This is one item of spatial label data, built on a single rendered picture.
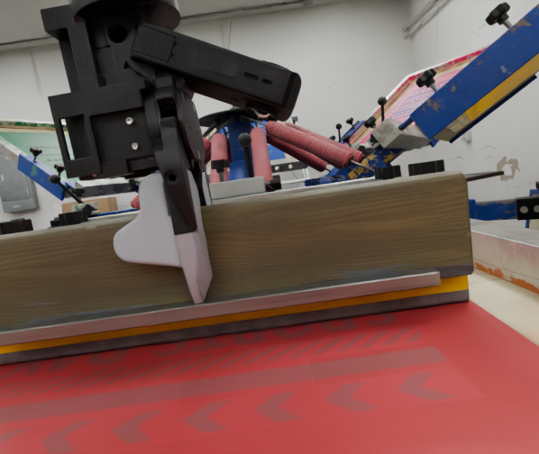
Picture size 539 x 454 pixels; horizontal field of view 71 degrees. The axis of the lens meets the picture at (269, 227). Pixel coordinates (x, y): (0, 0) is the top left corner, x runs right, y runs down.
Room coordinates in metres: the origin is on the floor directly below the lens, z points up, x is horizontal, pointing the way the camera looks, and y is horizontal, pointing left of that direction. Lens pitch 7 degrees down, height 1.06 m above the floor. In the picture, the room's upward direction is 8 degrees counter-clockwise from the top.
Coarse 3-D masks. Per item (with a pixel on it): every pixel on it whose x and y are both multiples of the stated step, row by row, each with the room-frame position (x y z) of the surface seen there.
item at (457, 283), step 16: (432, 288) 0.27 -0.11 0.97; (448, 288) 0.27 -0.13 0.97; (464, 288) 0.27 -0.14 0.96; (304, 304) 0.28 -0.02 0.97; (320, 304) 0.28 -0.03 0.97; (336, 304) 0.28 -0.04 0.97; (352, 304) 0.28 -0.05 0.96; (192, 320) 0.28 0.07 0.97; (208, 320) 0.28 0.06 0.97; (224, 320) 0.28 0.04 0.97; (240, 320) 0.28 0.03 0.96; (80, 336) 0.28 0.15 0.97; (96, 336) 0.28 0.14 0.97; (112, 336) 0.28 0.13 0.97; (0, 352) 0.28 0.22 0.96
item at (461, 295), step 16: (368, 304) 0.28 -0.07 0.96; (384, 304) 0.28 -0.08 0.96; (400, 304) 0.28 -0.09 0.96; (416, 304) 0.27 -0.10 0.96; (432, 304) 0.28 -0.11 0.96; (256, 320) 0.28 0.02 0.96; (272, 320) 0.28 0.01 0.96; (288, 320) 0.28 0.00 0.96; (304, 320) 0.28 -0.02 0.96; (320, 320) 0.28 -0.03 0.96; (128, 336) 0.28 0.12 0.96; (144, 336) 0.28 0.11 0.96; (160, 336) 0.28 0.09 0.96; (176, 336) 0.28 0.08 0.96; (192, 336) 0.28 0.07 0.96; (208, 336) 0.28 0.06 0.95; (16, 352) 0.28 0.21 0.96; (32, 352) 0.28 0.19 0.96; (48, 352) 0.28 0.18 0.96; (64, 352) 0.28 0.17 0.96; (80, 352) 0.28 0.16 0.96
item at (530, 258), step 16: (480, 224) 0.38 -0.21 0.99; (496, 224) 0.37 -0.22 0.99; (480, 240) 0.34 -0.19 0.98; (496, 240) 0.32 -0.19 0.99; (512, 240) 0.30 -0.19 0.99; (528, 240) 0.29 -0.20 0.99; (480, 256) 0.35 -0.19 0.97; (496, 256) 0.32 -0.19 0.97; (512, 256) 0.30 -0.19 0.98; (528, 256) 0.28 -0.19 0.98; (496, 272) 0.32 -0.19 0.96; (512, 272) 0.30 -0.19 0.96; (528, 272) 0.28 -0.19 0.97; (528, 288) 0.28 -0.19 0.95
